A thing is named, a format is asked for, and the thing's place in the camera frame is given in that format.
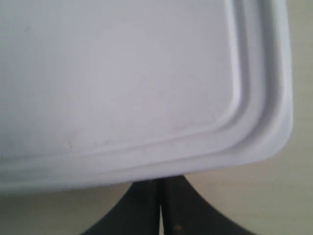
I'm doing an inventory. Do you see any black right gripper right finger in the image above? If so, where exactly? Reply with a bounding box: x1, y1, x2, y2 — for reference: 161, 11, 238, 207
160, 176, 253, 235

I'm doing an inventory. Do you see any white lidded plastic container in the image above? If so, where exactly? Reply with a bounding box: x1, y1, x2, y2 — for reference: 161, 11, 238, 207
0, 0, 293, 194

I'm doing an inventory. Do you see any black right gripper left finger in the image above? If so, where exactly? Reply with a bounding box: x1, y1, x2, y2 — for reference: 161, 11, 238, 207
85, 180, 160, 235

